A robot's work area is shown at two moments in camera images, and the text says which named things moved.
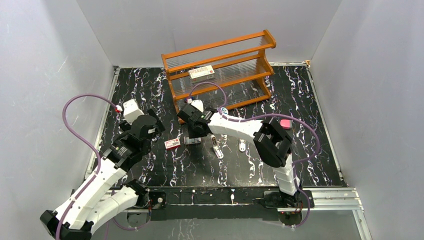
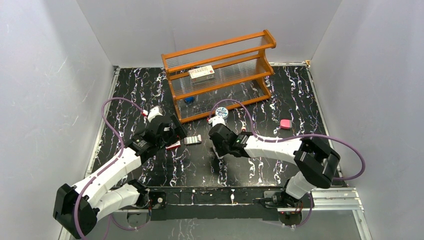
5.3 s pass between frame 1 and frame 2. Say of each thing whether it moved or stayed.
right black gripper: moved
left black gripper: moved
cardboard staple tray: stayed
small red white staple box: stayed
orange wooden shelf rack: stayed
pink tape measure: stayed
